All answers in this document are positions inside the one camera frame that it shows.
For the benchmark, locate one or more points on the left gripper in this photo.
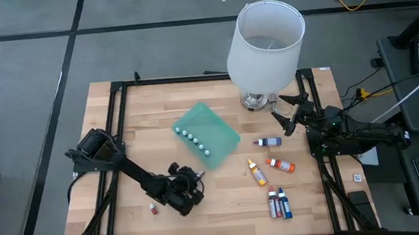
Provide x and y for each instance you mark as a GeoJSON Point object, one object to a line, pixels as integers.
{"type": "Point", "coordinates": [182, 194]}

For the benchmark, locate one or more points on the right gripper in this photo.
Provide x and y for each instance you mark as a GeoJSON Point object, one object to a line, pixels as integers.
{"type": "Point", "coordinates": [308, 113]}

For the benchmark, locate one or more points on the large purple food coloring bottle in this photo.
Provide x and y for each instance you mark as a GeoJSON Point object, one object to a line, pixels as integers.
{"type": "Point", "coordinates": [270, 142]}

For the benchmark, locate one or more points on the small red dropper bottle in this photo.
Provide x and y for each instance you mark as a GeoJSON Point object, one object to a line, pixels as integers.
{"type": "Point", "coordinates": [153, 208]}

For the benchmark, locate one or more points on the large orange food coloring bottle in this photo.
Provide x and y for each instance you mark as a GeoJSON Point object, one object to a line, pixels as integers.
{"type": "Point", "coordinates": [284, 165]}

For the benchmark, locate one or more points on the large yellow food coloring bottle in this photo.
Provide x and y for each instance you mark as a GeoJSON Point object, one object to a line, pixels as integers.
{"type": "Point", "coordinates": [258, 174]}

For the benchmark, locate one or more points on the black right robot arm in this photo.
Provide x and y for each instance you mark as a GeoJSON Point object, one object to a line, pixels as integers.
{"type": "Point", "coordinates": [370, 134]}

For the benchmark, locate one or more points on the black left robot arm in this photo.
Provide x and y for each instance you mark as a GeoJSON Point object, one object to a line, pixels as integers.
{"type": "Point", "coordinates": [138, 173]}

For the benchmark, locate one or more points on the large red food coloring bottle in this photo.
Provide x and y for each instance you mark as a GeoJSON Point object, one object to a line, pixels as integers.
{"type": "Point", "coordinates": [273, 205]}

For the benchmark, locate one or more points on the large blue food coloring bottle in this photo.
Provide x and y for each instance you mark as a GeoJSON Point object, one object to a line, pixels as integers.
{"type": "Point", "coordinates": [285, 206]}

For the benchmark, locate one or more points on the teal translucent plastic tray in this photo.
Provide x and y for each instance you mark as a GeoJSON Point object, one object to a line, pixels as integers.
{"type": "Point", "coordinates": [214, 132]}

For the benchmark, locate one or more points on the silver lamp with white shade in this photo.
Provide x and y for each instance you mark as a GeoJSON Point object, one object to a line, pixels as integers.
{"type": "Point", "coordinates": [265, 59]}

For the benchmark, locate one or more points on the small white code tag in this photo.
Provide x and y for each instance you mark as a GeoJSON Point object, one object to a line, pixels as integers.
{"type": "Point", "coordinates": [357, 177]}

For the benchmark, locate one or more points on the black flat rectangular object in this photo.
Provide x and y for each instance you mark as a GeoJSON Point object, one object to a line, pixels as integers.
{"type": "Point", "coordinates": [359, 198]}

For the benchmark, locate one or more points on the white thin rod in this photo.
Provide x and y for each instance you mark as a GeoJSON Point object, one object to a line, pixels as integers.
{"type": "Point", "coordinates": [409, 94]}

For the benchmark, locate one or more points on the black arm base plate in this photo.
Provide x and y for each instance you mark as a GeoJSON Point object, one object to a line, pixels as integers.
{"type": "Point", "coordinates": [313, 153]}
{"type": "Point", "coordinates": [84, 168]}

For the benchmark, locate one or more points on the black aluminium table frame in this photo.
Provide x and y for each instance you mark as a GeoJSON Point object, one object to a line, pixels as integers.
{"type": "Point", "coordinates": [176, 80]}

